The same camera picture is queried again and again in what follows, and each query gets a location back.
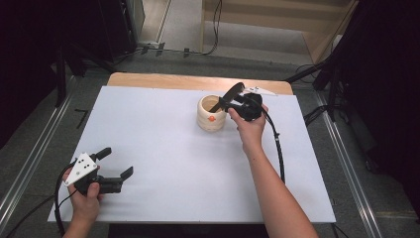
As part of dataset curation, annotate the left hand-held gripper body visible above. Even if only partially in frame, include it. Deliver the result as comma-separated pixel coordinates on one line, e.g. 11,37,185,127
62,152,124,196

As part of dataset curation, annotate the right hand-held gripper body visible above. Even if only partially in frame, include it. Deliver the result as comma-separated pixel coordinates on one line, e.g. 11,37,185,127
232,86,279,122

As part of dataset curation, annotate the cream ribbed cup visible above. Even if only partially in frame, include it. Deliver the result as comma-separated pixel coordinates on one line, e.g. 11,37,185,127
196,94,229,133

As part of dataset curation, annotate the person's right hand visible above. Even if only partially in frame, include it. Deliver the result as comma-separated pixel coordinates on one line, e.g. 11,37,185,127
227,104,269,157

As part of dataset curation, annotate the person's left hand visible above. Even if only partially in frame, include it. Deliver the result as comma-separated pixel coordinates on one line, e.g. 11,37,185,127
61,167,104,226

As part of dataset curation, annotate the white board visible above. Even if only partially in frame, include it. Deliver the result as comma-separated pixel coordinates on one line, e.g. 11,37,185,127
48,85,337,224

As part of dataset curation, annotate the wooden table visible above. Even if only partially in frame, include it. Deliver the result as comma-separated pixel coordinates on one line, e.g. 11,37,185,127
106,71,294,96

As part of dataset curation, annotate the black tripod stand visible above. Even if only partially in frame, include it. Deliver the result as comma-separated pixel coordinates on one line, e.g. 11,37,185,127
52,41,117,108
284,46,346,123

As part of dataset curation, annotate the black cabinet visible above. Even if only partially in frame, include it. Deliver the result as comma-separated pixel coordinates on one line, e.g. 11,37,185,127
97,0,138,63

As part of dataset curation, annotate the dark curtain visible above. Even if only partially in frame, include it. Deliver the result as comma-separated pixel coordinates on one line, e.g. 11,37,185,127
333,0,420,212
0,0,110,150

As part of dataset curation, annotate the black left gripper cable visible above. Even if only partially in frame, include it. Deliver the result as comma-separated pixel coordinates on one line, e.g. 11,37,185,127
4,160,78,238

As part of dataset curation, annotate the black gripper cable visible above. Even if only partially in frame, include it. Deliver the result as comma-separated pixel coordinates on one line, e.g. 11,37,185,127
261,104,287,184
4,160,78,238

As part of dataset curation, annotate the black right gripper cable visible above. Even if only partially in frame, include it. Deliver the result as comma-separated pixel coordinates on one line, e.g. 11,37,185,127
261,104,287,184

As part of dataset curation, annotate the metal floor rail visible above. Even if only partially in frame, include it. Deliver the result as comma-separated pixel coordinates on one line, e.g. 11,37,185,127
0,76,77,226
312,91,384,238

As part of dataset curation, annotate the hanging black cable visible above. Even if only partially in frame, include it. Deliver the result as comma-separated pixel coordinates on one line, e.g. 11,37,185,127
200,0,224,57

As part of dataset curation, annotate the wooden shelf frame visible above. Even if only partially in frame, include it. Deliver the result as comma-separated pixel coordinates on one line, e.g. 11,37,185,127
199,0,361,64

